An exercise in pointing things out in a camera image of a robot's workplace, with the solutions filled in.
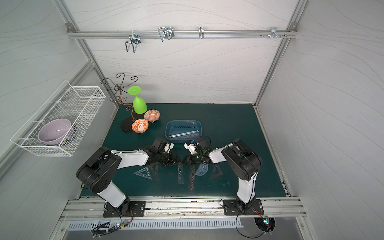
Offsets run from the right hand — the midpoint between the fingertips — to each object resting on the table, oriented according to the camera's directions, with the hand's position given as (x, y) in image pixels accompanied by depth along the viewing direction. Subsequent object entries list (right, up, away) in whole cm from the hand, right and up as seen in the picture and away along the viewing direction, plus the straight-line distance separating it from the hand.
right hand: (182, 162), depth 90 cm
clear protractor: (+12, -3, -4) cm, 13 cm away
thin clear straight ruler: (0, +16, +11) cm, 20 cm away
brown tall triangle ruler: (-16, -2, -4) cm, 17 cm away
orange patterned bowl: (-32, +21, +14) cm, 41 cm away
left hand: (-1, +1, -2) cm, 3 cm away
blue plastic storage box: (-1, +18, +14) cm, 22 cm away
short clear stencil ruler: (-1, -5, -6) cm, 8 cm away
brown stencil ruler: (+6, -7, -6) cm, 11 cm away
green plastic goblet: (-26, +35, -1) cm, 43 cm away
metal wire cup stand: (-42, +22, +17) cm, 51 cm away
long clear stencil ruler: (+7, +15, +11) cm, 20 cm away
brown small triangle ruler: (+20, -5, -4) cm, 21 cm away
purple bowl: (-53, +21, -28) cm, 63 cm away
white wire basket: (-55, +34, -12) cm, 66 cm away
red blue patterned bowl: (-25, +29, +21) cm, 43 cm away
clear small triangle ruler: (-22, -5, -4) cm, 23 cm away
